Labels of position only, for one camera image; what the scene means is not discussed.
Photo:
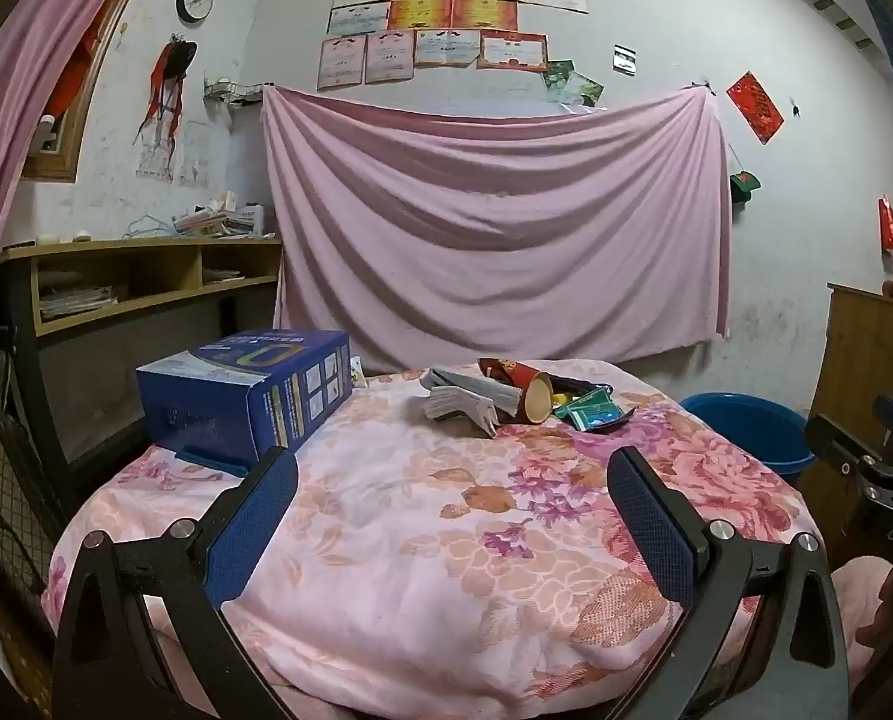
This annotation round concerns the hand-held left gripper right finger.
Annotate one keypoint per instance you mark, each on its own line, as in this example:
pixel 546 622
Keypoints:
pixel 653 532

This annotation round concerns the stack of shelf papers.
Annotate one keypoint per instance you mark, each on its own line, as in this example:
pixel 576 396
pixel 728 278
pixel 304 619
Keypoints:
pixel 79 301

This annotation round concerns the red paper square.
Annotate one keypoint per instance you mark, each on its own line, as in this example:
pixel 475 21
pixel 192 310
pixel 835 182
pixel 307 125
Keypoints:
pixel 754 106

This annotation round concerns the green photo print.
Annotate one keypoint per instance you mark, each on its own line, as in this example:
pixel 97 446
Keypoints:
pixel 585 90
pixel 557 75

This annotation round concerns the pink floral blanket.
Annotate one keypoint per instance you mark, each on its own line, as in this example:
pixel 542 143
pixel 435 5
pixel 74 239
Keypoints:
pixel 416 540

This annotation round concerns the paper booklet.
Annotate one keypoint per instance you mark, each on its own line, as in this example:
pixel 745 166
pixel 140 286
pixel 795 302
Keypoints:
pixel 465 399

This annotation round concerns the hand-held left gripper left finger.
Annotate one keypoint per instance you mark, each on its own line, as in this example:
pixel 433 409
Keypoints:
pixel 251 525

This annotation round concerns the wooden window frame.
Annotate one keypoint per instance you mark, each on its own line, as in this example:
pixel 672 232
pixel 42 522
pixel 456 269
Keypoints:
pixel 68 165

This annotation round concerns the green wrapper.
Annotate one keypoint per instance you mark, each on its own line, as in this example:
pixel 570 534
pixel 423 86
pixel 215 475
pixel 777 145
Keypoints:
pixel 589 411

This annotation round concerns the person's pink pants leg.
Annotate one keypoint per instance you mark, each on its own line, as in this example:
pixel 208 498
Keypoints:
pixel 859 585

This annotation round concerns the pile of papers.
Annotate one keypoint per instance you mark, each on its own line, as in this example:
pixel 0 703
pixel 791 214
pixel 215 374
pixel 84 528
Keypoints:
pixel 221 219

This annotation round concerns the red paper cup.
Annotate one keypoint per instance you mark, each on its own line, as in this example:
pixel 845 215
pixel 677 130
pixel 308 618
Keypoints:
pixel 536 399

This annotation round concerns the blue cardboard box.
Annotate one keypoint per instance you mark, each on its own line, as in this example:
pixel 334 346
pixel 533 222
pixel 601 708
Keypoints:
pixel 221 405

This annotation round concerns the group of wall certificates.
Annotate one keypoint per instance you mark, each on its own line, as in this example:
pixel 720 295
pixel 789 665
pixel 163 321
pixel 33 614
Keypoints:
pixel 446 22

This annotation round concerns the red black hanging ornament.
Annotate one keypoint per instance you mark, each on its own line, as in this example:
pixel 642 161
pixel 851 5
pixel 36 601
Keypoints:
pixel 170 71

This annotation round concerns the round wall clock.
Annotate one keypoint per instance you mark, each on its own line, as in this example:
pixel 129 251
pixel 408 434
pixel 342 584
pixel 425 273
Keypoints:
pixel 194 1

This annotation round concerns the pink hanging sheet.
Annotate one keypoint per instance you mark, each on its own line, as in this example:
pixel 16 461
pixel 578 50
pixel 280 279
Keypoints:
pixel 491 225

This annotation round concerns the blue plastic basin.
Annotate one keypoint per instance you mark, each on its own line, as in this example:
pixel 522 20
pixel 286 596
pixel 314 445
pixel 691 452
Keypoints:
pixel 746 435

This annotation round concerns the small white green carton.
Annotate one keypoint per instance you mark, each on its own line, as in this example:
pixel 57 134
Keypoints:
pixel 359 375

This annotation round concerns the black white wall sticker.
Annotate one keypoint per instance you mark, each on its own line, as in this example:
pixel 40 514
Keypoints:
pixel 625 60

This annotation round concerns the green cap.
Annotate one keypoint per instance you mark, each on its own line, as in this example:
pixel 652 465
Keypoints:
pixel 744 187

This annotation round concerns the red hanging packet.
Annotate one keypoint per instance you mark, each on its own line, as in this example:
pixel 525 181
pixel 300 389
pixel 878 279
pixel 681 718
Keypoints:
pixel 888 225

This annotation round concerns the wooden cabinet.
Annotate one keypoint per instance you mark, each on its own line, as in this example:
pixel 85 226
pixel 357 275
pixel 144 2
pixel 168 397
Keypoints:
pixel 859 367

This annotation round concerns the pink curtain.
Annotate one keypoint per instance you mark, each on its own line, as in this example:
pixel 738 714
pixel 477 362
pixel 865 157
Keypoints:
pixel 11 127

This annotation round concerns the checkered bag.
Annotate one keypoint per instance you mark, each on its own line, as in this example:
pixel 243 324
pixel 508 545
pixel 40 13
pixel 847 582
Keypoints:
pixel 4 495

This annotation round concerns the white wall paper sheets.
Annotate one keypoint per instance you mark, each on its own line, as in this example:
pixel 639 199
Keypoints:
pixel 184 157

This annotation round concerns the wooden desk shelf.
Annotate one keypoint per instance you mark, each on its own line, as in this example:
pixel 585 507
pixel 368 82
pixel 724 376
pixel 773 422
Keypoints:
pixel 154 247

